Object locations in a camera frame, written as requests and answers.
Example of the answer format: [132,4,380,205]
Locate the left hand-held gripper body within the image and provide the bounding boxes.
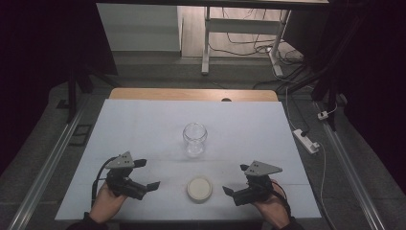
[104,150,148,201]

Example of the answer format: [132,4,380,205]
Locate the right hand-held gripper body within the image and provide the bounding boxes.
[232,160,283,207]

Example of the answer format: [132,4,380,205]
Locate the person's right hand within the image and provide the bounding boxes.
[253,181,292,230]

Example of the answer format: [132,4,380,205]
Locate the person's left hand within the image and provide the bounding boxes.
[88,182,129,224]

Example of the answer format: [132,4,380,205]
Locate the white round jar lid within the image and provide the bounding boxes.
[186,175,214,204]

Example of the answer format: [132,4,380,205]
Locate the white table cover sheet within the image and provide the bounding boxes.
[55,98,322,222]

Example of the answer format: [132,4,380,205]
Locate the clear glass jar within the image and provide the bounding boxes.
[182,122,209,158]

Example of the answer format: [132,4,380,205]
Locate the white power strip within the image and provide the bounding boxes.
[292,128,321,155]

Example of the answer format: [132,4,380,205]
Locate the wooden table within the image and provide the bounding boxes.
[108,87,280,103]

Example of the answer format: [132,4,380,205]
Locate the black metal stand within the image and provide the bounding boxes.
[64,61,113,125]

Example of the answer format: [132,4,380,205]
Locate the dark curtain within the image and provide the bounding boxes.
[0,0,119,175]
[282,0,406,188]

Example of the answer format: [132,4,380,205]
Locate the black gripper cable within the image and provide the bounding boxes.
[91,155,119,209]
[271,179,292,221]

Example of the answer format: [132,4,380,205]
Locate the black rectangular floor frame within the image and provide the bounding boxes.
[67,124,94,148]

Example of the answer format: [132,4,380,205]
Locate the white power cable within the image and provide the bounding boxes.
[317,142,339,230]

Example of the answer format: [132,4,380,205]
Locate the metal floor rail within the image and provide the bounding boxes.
[7,95,91,230]
[313,101,388,230]

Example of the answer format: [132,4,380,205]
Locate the tangle of floor cables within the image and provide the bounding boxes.
[208,7,305,66]

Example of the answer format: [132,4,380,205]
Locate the white desk frame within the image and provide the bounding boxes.
[200,6,292,78]

